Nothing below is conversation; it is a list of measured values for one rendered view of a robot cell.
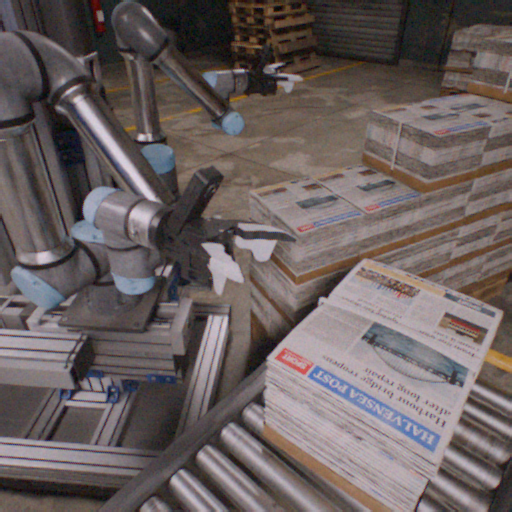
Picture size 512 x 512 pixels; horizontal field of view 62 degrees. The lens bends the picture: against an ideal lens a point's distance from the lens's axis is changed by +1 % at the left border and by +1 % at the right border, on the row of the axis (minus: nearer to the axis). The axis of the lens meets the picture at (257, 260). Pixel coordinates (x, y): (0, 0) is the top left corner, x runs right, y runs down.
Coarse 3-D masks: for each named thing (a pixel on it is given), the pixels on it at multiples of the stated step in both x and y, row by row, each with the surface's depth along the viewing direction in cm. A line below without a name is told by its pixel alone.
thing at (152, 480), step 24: (240, 384) 94; (264, 384) 94; (216, 408) 89; (240, 408) 89; (192, 432) 84; (216, 432) 84; (168, 456) 80; (192, 456) 80; (144, 480) 76; (168, 480) 77; (120, 504) 73; (168, 504) 80
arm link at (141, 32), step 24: (120, 24) 121; (144, 24) 120; (144, 48) 122; (168, 48) 124; (168, 72) 129; (192, 72) 131; (192, 96) 135; (216, 96) 137; (216, 120) 142; (240, 120) 141
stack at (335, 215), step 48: (288, 192) 165; (336, 192) 166; (384, 192) 165; (432, 192) 166; (480, 192) 181; (336, 240) 151; (384, 240) 166; (432, 240) 182; (480, 240) 202; (288, 288) 160
